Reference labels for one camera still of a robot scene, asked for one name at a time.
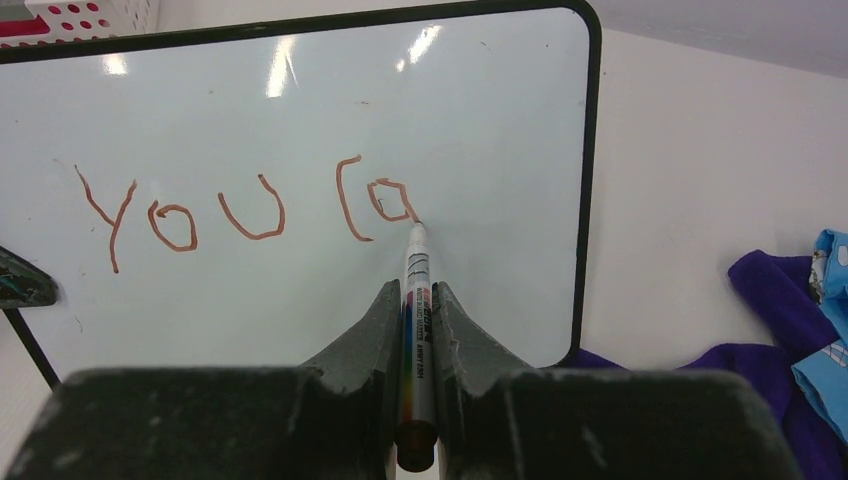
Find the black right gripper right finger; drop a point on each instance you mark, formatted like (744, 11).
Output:
(500, 418)

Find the magenta cloth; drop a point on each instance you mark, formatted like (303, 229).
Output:
(35, 26)

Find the white plastic basket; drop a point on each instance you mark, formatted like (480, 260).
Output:
(81, 20)

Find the white whiteboard marker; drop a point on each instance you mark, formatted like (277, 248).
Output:
(416, 432)

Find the purple cloth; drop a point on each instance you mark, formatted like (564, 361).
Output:
(776, 289)

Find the black framed whiteboard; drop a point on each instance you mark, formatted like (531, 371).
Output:
(238, 195)

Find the blue patterned cloth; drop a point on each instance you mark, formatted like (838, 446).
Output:
(822, 376)

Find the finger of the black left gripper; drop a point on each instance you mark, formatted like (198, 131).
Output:
(23, 285)

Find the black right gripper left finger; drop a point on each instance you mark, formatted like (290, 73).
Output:
(331, 417)

